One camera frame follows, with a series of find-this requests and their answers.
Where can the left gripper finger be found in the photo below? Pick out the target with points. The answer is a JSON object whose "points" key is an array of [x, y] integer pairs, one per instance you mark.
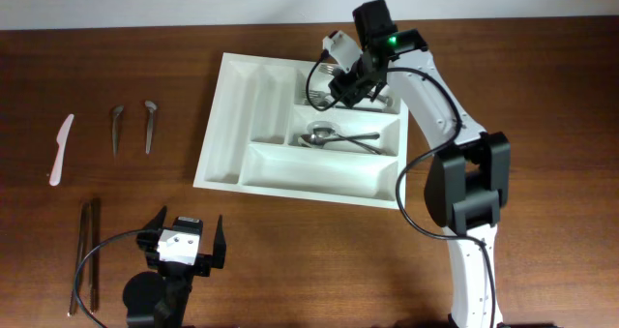
{"points": [[157, 222], [219, 246]]}

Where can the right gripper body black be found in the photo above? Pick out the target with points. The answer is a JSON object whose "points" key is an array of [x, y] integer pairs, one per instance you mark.
{"points": [[350, 88]]}

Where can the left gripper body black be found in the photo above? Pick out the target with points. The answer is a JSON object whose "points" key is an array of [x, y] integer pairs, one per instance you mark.
{"points": [[208, 260]]}

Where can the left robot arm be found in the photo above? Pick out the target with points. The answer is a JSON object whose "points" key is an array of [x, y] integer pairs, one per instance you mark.
{"points": [[159, 296]]}

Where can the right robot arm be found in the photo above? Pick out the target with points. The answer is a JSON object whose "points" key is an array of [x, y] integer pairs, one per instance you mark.
{"points": [[468, 180]]}

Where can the metal knife right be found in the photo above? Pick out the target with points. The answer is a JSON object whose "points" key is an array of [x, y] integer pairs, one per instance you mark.
{"points": [[94, 261]]}

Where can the metal knife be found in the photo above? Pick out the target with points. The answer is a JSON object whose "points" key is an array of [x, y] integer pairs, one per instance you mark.
{"points": [[94, 261], [83, 231]]}

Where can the metal knife left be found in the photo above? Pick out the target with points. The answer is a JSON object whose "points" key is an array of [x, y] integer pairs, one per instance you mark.
{"points": [[83, 231]]}

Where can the white plastic cutlery tray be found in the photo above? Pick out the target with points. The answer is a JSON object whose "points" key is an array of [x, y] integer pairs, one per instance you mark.
{"points": [[250, 144]]}

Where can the small metal spoon left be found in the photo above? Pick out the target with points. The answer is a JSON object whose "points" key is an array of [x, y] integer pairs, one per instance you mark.
{"points": [[115, 128]]}

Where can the small metal spoon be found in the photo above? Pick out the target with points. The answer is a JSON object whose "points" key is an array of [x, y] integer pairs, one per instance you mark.
{"points": [[115, 128], [151, 108]]}

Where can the small metal spoon right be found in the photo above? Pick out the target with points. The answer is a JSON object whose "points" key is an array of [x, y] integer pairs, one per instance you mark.
{"points": [[151, 108]]}

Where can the white plastic knife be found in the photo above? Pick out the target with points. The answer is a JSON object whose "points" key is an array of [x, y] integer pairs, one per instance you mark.
{"points": [[61, 140]]}

